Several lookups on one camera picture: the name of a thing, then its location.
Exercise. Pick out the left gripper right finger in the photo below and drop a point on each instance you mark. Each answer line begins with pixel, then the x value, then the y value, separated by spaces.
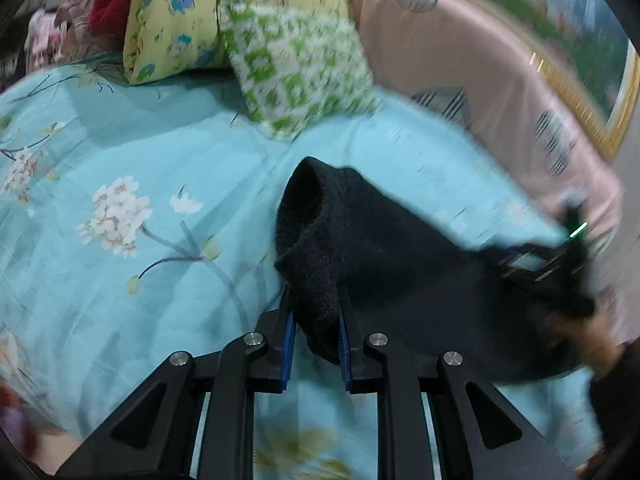
pixel 437 417

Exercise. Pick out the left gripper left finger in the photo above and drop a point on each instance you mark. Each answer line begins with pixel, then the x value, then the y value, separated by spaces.
pixel 191 403

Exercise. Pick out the black knit pants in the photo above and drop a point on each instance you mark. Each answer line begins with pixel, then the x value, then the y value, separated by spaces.
pixel 408 280

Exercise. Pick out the black sleeved right forearm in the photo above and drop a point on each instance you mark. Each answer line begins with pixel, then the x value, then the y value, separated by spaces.
pixel 614 398

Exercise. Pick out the right hand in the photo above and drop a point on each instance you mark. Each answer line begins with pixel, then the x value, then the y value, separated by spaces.
pixel 592 337

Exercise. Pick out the light blue floral bedsheet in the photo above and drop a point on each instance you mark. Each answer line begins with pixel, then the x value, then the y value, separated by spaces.
pixel 139 221

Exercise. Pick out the gold framed landscape painting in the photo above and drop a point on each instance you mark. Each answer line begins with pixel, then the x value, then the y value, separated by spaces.
pixel 590 62

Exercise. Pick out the pink quilt with plaid hearts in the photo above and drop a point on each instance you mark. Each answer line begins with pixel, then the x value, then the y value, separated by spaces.
pixel 457 60

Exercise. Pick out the green checkered small pillow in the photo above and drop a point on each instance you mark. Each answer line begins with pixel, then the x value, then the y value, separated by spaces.
pixel 294 67

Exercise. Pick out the pink striped clothes pile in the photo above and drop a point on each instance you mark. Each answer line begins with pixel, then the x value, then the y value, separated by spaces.
pixel 64 36

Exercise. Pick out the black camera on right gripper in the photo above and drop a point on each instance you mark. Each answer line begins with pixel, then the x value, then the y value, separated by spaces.
pixel 576 225

